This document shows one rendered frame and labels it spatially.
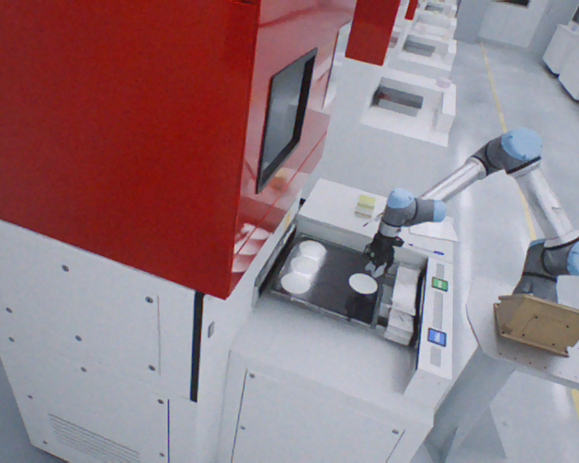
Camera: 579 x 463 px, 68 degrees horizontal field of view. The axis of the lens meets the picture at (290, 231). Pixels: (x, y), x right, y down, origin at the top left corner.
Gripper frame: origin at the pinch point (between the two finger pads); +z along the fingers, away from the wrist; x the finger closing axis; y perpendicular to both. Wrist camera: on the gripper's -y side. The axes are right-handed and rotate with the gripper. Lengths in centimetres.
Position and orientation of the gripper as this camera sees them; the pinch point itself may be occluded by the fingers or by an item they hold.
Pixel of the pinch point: (376, 273)
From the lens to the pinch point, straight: 161.5
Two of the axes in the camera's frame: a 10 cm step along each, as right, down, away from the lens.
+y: -7.4, 2.9, -6.0
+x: 6.5, 5.3, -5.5
